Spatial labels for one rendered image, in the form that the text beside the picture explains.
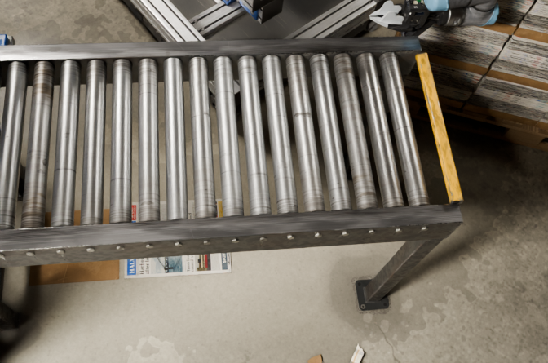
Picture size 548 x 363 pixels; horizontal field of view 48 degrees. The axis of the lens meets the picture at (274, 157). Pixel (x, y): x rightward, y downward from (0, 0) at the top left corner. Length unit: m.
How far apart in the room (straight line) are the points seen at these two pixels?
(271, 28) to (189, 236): 1.24
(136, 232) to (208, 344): 0.82
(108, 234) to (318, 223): 0.48
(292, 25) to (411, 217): 1.20
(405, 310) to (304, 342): 0.38
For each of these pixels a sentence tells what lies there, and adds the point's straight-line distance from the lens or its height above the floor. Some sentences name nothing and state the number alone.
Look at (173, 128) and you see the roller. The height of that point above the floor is 0.80.
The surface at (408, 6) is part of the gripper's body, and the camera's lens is 1.80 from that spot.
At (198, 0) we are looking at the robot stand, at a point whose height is 0.21.
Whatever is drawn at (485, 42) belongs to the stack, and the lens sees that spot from 2.20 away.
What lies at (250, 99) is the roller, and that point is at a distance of 1.57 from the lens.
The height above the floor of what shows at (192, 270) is 0.01.
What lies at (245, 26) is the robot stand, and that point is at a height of 0.21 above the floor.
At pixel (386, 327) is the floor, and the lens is 2.26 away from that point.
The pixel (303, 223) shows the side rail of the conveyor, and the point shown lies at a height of 0.80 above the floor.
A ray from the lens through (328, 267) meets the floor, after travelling 2.26.
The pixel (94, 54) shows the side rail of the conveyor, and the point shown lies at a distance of 1.67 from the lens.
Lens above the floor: 2.14
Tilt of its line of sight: 63 degrees down
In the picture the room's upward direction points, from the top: 12 degrees clockwise
